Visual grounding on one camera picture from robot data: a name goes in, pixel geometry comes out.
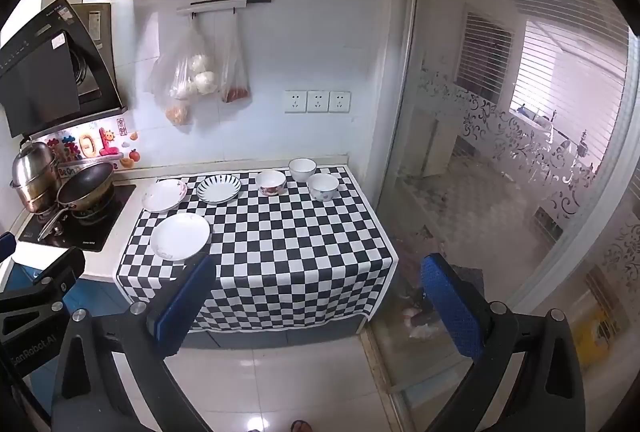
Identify colourful wall stickers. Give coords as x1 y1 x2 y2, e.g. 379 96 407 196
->
47 116 142 174

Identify steel steamer pot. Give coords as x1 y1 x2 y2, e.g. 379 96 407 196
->
10 139 64 214

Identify plain white plate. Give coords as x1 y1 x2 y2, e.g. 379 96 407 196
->
150 212 212 262

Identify white bowl dark rim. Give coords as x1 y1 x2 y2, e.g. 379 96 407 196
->
288 158 318 184

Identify black white checkered cloth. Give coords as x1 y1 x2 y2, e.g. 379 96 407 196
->
116 165 399 334

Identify white bowl blue pattern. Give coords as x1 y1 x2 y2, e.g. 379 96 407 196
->
306 173 341 203

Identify small clear plastic bag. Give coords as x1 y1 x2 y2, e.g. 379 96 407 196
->
220 14 251 105

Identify floral white plate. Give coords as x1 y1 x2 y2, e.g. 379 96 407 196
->
141 178 189 214

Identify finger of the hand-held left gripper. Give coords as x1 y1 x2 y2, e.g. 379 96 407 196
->
0 232 17 265
0 247 87 349

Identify frosted glass sliding door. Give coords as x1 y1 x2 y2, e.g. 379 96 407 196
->
370 0 640 432

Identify black range hood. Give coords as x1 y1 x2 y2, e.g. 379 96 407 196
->
0 0 129 139

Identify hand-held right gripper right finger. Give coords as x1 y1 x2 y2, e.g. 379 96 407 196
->
420 253 587 432

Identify black gas stove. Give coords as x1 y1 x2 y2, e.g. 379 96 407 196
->
17 182 137 253

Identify large clear plastic bag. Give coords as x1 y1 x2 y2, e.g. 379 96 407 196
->
149 18 222 127

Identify red floral bowl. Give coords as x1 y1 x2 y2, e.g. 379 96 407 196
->
256 170 288 197

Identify blue base cabinet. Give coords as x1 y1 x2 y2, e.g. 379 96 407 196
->
0 262 372 418

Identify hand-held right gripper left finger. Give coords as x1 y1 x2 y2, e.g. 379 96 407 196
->
52 252 218 432

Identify yellow bag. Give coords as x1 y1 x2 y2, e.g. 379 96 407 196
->
574 306 617 359

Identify wall hook rail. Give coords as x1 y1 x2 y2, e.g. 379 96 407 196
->
176 0 273 18

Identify black frying pan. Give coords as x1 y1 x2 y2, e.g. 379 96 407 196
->
37 161 117 241

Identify blue striped plate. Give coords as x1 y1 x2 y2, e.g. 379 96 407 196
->
196 173 242 205

